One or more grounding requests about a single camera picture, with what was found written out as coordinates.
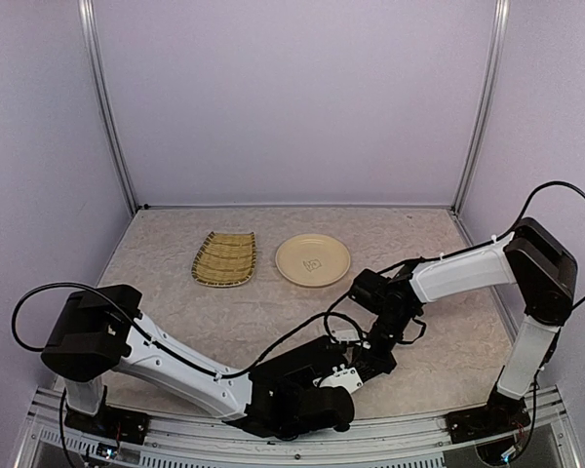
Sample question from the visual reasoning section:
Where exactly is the black zip tool case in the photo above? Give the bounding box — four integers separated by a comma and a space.
250, 335, 348, 386

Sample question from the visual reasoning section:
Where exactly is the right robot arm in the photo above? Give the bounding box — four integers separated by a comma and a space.
316, 214, 585, 433

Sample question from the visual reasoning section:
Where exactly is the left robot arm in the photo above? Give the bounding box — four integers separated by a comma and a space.
15, 283, 363, 440

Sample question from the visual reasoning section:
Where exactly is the cream round plate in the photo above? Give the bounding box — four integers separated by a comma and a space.
275, 234, 351, 288

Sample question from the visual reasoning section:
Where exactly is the woven bamboo tray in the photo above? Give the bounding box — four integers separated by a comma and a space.
191, 232, 256, 288

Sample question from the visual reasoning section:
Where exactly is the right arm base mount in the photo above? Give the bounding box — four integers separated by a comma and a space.
445, 407, 531, 444

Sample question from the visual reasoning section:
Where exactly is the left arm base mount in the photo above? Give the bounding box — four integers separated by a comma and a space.
64, 406, 150, 446

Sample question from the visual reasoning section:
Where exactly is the aluminium front rail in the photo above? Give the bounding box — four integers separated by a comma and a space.
14, 389, 581, 468

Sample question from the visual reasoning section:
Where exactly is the right aluminium frame post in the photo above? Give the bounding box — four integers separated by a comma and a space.
451, 0, 511, 217

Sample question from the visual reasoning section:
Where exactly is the aluminium frame post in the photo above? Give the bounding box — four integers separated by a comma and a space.
451, 0, 511, 217
78, 0, 140, 216

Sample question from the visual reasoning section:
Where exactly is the left aluminium frame post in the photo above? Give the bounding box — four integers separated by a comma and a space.
78, 0, 140, 216

